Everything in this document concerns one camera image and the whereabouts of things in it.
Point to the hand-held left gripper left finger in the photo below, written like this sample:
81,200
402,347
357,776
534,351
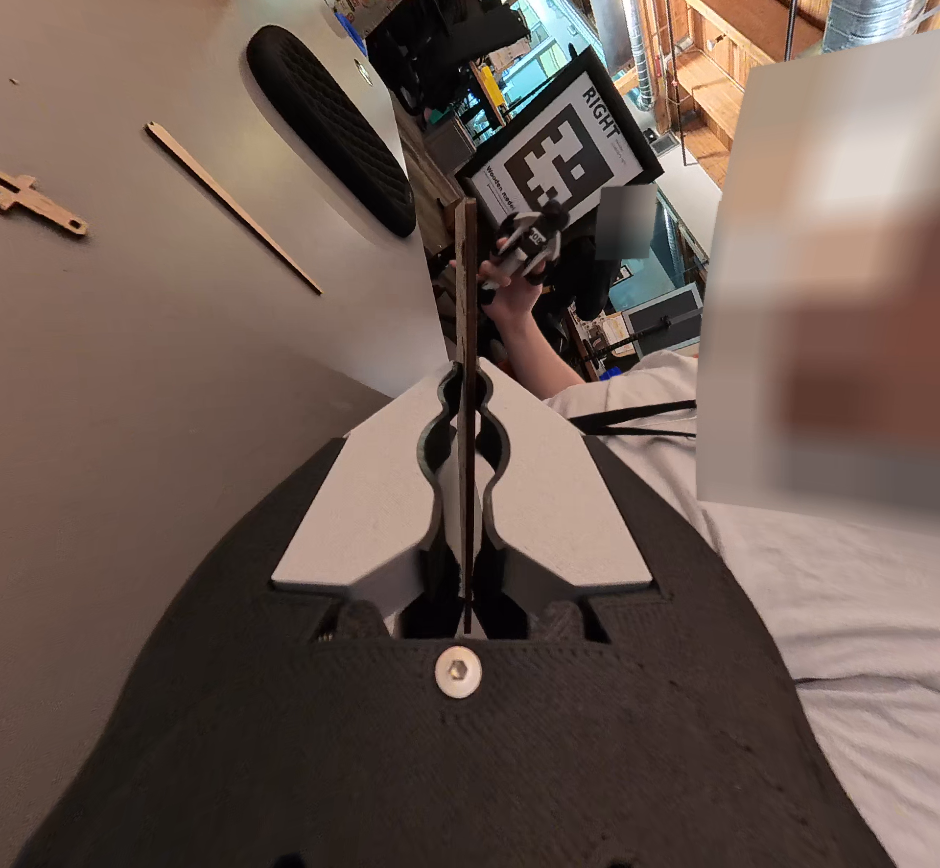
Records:
352,508

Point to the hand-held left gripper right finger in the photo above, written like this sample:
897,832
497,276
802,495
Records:
562,508

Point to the wooden model panel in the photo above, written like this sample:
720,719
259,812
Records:
466,295

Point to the person's right forearm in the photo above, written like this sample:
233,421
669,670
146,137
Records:
536,358

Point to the cross-shaped wooden model piece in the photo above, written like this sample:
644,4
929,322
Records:
44,205

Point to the person's right hand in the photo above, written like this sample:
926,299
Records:
518,299

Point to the black framed tag sign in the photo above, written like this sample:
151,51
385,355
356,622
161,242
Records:
565,141

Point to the grey framed screen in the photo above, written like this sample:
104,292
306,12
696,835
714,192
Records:
665,317

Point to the black padded wrist rest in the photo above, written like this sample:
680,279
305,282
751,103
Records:
330,126

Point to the blue bottle cap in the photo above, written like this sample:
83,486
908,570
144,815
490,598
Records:
351,31

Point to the long tapered wooden stick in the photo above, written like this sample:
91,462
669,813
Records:
227,201

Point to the grey metal air duct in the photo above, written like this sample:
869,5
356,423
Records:
624,1

